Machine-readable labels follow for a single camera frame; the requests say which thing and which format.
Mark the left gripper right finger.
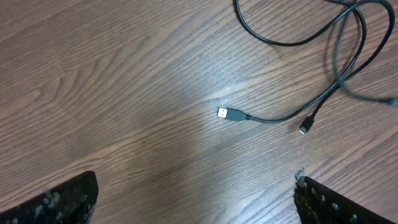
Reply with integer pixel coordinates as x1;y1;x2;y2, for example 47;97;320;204
294;168;394;224

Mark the black USB cable short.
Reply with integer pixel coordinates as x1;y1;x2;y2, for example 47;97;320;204
298;0;398;135

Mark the black USB cable long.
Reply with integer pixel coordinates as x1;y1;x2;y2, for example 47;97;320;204
216;0;396;124

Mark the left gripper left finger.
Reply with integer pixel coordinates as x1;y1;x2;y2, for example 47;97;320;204
1;170;99;224

